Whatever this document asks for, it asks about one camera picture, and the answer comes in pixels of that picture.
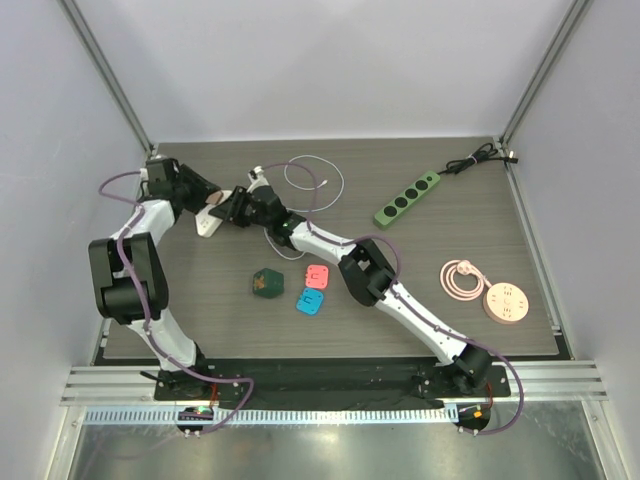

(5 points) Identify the white triangular power socket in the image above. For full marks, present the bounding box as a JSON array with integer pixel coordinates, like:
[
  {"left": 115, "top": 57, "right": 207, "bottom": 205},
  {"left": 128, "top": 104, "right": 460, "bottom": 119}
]
[{"left": 195, "top": 190, "right": 232, "bottom": 238}]

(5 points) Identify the dark green square plug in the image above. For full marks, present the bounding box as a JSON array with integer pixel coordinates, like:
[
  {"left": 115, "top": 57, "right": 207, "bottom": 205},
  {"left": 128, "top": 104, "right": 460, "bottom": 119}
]
[{"left": 252, "top": 268, "right": 285, "bottom": 299}]

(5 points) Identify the red pink square plug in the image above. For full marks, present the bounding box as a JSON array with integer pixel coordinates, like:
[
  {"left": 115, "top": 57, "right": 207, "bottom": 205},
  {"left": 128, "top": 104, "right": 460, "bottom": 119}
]
[{"left": 305, "top": 264, "right": 329, "bottom": 290}]

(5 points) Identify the blue square plug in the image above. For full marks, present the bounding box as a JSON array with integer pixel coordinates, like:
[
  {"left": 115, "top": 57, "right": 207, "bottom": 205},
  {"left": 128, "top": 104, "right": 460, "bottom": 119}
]
[{"left": 296, "top": 287, "right": 324, "bottom": 316}]

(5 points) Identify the green power strip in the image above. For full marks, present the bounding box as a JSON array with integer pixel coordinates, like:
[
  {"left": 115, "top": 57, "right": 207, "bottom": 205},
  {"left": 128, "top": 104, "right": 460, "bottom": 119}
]
[{"left": 373, "top": 171, "right": 441, "bottom": 230}]

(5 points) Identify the pink small plug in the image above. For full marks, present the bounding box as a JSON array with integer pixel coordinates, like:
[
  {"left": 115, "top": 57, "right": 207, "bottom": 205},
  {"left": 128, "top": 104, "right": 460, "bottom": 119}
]
[{"left": 206, "top": 191, "right": 224, "bottom": 205}]

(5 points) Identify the pink round power socket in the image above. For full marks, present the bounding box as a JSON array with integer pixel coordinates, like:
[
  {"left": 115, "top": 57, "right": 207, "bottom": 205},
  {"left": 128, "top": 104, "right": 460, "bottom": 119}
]
[{"left": 483, "top": 282, "right": 529, "bottom": 325}]

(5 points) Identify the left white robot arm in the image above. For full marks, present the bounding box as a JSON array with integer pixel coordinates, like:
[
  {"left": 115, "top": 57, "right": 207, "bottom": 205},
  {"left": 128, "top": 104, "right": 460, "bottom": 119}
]
[{"left": 88, "top": 157, "right": 222, "bottom": 400}]

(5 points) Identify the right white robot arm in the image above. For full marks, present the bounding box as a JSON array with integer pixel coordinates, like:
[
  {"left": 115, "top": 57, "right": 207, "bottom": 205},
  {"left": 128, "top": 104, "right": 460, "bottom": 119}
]
[{"left": 205, "top": 185, "right": 491, "bottom": 396}]

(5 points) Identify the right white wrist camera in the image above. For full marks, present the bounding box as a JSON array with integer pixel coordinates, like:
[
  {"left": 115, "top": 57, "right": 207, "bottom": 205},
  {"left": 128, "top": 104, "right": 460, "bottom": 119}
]
[{"left": 247, "top": 166, "right": 269, "bottom": 193}]

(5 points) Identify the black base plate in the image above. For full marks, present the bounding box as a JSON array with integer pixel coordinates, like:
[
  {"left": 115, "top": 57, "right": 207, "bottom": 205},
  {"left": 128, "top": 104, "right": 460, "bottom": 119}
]
[{"left": 143, "top": 357, "right": 511, "bottom": 411}]

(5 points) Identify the slotted cable duct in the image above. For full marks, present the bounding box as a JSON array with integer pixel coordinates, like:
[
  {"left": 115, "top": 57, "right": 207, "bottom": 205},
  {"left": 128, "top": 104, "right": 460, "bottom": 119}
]
[{"left": 84, "top": 404, "right": 458, "bottom": 426}]

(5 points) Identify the black power cord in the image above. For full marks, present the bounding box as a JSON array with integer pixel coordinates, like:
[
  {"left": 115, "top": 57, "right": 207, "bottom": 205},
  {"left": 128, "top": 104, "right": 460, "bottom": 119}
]
[{"left": 438, "top": 142, "right": 520, "bottom": 176}]

